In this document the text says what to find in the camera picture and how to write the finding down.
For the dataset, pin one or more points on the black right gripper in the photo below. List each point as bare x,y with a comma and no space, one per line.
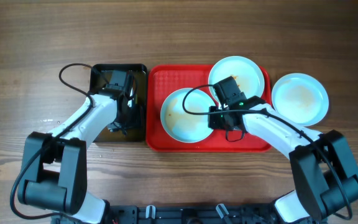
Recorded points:
214,124

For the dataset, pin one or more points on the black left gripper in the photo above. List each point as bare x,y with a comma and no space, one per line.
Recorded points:
136,121

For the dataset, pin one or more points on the light blue plate bottom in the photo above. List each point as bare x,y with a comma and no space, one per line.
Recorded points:
182,115

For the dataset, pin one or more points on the light blue plate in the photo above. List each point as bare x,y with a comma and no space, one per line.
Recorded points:
235,74
182,115
300,98

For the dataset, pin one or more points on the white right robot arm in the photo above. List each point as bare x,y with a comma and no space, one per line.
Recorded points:
325,172

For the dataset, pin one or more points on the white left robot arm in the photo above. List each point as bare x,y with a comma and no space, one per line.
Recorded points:
54,168

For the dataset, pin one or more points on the red serving tray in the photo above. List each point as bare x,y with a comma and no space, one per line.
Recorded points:
164,80

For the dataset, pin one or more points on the black water tray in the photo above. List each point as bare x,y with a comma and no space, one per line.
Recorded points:
101,77

